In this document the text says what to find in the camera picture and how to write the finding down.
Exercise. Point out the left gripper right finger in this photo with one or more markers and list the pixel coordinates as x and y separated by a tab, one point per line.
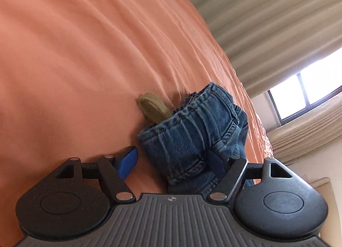
222	164

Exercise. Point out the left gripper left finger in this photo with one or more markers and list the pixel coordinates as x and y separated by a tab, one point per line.
123	162

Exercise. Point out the blue denim jeans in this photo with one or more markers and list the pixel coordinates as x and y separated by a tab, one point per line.
206	120

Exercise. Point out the olive green fabric item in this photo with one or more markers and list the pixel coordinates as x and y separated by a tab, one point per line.
153	108

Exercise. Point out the beige right curtain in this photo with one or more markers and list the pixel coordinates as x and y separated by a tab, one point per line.
308	132

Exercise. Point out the beige curtain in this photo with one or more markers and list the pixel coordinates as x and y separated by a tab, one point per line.
267	41
308	132

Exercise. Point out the orange bed sheet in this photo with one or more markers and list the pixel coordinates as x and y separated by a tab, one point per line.
71	71

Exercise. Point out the window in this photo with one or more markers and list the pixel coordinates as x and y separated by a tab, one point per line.
304	91

